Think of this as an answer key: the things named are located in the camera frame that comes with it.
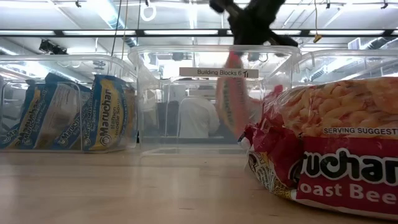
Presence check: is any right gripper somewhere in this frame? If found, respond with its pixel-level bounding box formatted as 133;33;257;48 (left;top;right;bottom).
228;0;299;48

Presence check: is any orange Maruchan noodle pack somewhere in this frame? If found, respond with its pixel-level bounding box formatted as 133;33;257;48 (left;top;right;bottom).
215;51;265;139

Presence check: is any red Maruchan noodle pack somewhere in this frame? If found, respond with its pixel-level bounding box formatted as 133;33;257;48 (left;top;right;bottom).
238;76;398;220

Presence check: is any blue Maruchan noodle pack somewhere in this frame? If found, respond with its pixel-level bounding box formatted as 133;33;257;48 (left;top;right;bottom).
0;79;47;149
32;72;93;151
81;73;137;152

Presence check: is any person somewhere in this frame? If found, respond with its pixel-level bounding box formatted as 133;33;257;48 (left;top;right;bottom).
157;77;221;139

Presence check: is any clear plastic bin with label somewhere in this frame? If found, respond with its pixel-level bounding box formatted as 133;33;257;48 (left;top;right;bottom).
127;45;301;156

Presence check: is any hanging cord with yellow hook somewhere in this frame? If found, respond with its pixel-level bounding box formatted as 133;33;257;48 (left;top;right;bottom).
312;0;323;44

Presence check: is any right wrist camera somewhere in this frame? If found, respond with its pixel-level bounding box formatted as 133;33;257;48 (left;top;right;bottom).
208;0;241;17

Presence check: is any white hanging ring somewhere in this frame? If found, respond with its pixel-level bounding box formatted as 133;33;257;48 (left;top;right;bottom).
139;2;157;22

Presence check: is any black overhead frame beam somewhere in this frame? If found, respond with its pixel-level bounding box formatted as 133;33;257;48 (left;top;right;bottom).
0;28;398;39

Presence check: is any hanging black cable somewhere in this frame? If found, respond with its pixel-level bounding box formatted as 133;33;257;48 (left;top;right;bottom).
110;0;123;58

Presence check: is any silver ventilation duct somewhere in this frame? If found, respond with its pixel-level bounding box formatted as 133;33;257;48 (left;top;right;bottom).
90;0;146;55

